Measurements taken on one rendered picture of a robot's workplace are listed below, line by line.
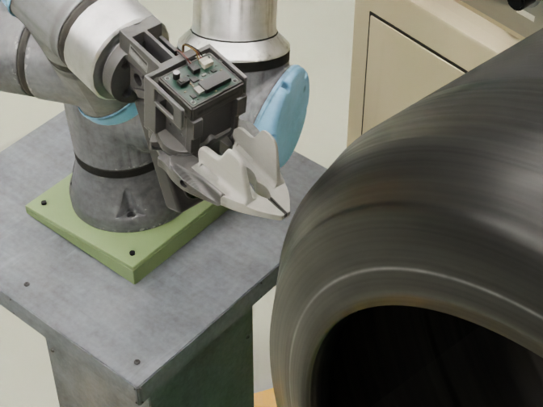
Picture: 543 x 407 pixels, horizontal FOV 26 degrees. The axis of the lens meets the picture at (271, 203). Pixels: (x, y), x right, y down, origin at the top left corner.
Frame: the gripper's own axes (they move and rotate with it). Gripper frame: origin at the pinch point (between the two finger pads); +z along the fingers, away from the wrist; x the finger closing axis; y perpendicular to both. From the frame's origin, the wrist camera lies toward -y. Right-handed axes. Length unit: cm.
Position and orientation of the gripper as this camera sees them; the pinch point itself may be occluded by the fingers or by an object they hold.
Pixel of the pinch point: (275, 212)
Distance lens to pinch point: 99.4
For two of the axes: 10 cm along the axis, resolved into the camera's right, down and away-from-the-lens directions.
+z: 6.5, 6.1, -4.6
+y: 0.8, -6.5, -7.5
